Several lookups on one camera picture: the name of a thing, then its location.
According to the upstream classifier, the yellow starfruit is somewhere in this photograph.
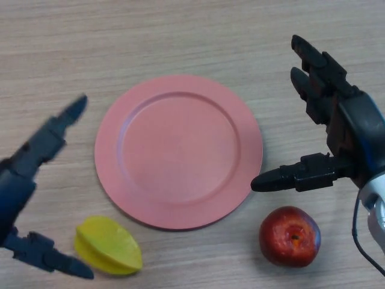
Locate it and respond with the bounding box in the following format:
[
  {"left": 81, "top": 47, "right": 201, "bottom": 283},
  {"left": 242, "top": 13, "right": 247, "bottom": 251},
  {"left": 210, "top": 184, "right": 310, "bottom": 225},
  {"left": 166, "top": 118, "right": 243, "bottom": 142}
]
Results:
[{"left": 74, "top": 215, "right": 143, "bottom": 276}]

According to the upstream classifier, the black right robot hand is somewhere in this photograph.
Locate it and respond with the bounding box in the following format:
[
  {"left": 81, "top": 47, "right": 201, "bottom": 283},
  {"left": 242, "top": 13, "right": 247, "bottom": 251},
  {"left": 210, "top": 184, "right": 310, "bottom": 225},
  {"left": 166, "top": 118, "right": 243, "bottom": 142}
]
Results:
[{"left": 251, "top": 34, "right": 385, "bottom": 193}]

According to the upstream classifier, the red apple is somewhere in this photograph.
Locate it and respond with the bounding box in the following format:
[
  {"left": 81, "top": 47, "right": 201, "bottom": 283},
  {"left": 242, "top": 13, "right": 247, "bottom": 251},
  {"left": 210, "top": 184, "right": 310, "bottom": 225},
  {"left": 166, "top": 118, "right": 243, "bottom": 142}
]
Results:
[{"left": 259, "top": 205, "right": 322, "bottom": 268}]

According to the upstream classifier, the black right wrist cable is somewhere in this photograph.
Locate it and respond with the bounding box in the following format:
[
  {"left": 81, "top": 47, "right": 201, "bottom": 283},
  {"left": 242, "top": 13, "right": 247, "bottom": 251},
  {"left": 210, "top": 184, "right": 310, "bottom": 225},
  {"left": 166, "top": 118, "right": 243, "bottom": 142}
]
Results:
[{"left": 351, "top": 192, "right": 385, "bottom": 276}]

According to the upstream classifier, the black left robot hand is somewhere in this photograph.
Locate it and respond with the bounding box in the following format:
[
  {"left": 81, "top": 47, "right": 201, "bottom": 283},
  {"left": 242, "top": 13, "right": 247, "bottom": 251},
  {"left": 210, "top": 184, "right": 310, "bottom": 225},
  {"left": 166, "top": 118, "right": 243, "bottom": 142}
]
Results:
[{"left": 0, "top": 94, "right": 94, "bottom": 280}]

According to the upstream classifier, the pink round plate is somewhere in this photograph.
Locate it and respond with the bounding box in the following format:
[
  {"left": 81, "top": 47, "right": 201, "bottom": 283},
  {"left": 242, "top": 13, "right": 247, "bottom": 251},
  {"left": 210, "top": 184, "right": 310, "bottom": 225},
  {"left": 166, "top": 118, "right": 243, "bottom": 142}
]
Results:
[{"left": 94, "top": 75, "right": 264, "bottom": 232}]

